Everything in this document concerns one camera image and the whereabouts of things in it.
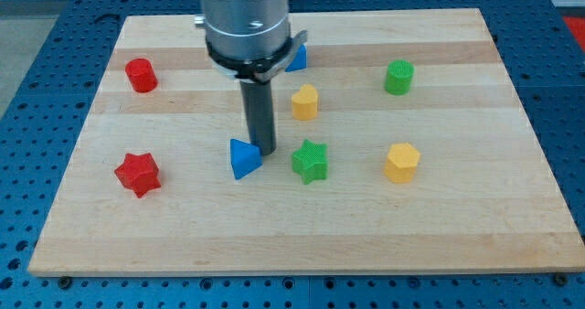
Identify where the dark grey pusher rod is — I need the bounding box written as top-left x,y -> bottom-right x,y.
240,81 -> 276,156

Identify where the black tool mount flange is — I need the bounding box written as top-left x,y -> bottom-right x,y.
206,30 -> 308,83

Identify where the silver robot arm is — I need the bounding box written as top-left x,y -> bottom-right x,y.
199,0 -> 308,155

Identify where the yellow hexagon block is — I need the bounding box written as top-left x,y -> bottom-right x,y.
384,143 -> 420,184

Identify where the blue triangle block rear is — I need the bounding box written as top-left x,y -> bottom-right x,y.
285,44 -> 307,72

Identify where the blue triangle block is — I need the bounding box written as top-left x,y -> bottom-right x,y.
229,139 -> 262,180
285,44 -> 307,72

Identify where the yellow heart block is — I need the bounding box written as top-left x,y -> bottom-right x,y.
292,84 -> 319,121

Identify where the blue triangle block front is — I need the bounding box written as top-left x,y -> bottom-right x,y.
229,139 -> 262,180

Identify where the green star block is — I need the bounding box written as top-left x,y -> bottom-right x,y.
292,139 -> 329,185

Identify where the red cylinder block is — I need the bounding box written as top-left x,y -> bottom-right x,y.
124,58 -> 158,93

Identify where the green cylinder block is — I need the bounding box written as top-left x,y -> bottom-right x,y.
384,59 -> 415,95

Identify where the red star block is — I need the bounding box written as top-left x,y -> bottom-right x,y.
114,153 -> 161,198

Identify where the wooden board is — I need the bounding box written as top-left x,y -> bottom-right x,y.
28,8 -> 584,277

